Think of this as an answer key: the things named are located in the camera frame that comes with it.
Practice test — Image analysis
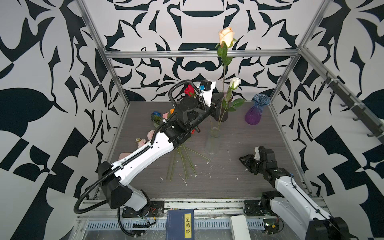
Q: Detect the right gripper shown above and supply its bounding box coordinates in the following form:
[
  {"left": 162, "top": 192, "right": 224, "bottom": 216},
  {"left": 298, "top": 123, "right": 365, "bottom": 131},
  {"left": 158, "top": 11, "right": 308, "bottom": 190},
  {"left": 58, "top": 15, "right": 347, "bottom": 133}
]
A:
[{"left": 239, "top": 153, "right": 267, "bottom": 175}]

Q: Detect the white rose stem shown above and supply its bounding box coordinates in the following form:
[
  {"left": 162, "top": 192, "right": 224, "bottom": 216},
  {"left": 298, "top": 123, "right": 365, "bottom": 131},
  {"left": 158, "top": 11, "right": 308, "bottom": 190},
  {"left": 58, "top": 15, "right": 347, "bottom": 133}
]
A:
[{"left": 217, "top": 78, "right": 246, "bottom": 132}]

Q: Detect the clear glass vase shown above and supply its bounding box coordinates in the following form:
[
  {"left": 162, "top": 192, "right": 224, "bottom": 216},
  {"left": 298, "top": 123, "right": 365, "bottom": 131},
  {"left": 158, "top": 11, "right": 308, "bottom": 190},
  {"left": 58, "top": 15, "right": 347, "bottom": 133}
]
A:
[{"left": 205, "top": 128, "right": 221, "bottom": 155}]

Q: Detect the peach rose stem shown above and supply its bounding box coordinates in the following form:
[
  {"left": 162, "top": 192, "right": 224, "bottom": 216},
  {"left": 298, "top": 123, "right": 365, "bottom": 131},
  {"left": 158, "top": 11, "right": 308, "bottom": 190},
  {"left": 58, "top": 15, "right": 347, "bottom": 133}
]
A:
[{"left": 216, "top": 27, "right": 237, "bottom": 132}]

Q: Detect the red rose stem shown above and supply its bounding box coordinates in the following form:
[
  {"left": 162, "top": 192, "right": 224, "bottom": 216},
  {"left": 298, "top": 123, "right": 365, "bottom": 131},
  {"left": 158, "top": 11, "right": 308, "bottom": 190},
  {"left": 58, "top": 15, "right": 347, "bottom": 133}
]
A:
[{"left": 184, "top": 85, "right": 196, "bottom": 98}]

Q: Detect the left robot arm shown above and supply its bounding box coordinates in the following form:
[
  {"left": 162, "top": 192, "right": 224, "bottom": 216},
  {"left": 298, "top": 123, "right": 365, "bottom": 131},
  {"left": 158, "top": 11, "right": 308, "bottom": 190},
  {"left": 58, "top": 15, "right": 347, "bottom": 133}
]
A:
[{"left": 98, "top": 93, "right": 224, "bottom": 212}]

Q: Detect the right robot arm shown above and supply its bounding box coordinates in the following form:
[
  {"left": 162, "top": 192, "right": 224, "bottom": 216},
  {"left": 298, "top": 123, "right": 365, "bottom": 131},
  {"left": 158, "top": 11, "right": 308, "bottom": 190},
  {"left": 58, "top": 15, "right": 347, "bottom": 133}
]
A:
[{"left": 239, "top": 147, "right": 351, "bottom": 240}]

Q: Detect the dark purple glass vase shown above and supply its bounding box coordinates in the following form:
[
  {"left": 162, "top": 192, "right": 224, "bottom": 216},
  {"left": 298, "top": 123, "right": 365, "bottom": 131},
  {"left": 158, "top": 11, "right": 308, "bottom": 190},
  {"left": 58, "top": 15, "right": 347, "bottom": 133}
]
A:
[{"left": 211, "top": 93, "right": 233, "bottom": 122}]

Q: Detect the blue purple glass vase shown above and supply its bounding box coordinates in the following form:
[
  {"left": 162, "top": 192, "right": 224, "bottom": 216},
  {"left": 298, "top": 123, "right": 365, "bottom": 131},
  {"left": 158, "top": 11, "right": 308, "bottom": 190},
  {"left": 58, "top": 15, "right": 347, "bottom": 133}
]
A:
[{"left": 245, "top": 94, "right": 271, "bottom": 125}]

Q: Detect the bunch of artificial flowers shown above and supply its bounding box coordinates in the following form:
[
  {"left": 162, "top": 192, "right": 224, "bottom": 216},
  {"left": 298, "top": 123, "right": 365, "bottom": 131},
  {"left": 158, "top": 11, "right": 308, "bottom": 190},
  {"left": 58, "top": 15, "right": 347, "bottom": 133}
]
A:
[{"left": 151, "top": 109, "right": 211, "bottom": 186}]

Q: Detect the white rectangular device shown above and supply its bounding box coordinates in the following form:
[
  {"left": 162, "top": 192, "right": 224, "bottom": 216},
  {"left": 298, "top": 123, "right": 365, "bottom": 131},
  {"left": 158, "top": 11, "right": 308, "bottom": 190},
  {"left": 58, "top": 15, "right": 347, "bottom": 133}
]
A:
[{"left": 230, "top": 215, "right": 251, "bottom": 240}]

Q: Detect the pink peony flower stem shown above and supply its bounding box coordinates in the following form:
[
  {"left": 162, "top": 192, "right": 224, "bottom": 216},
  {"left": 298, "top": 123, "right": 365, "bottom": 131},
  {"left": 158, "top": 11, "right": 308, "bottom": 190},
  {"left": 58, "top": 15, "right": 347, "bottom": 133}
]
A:
[{"left": 136, "top": 130, "right": 155, "bottom": 149}]

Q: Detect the blue book yellow label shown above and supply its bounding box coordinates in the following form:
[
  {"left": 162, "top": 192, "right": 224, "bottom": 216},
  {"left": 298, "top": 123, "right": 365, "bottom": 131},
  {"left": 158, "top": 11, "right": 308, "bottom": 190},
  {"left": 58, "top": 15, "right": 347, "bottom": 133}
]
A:
[{"left": 166, "top": 209, "right": 195, "bottom": 240}]

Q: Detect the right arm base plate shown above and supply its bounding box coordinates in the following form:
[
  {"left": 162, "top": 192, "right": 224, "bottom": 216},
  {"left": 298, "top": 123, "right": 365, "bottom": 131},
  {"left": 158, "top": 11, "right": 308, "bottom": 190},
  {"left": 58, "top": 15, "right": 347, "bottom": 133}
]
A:
[{"left": 244, "top": 200, "right": 271, "bottom": 217}]

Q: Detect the black corrugated cable hose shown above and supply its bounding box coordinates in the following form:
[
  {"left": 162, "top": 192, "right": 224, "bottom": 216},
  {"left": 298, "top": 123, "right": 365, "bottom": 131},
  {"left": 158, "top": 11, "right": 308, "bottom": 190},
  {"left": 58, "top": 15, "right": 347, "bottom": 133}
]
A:
[{"left": 73, "top": 79, "right": 208, "bottom": 238}]

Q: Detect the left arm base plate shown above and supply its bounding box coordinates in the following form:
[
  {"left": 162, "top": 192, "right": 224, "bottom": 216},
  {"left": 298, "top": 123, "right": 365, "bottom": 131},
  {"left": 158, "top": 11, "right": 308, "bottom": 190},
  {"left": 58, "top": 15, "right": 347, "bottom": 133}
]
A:
[{"left": 122, "top": 201, "right": 165, "bottom": 218}]

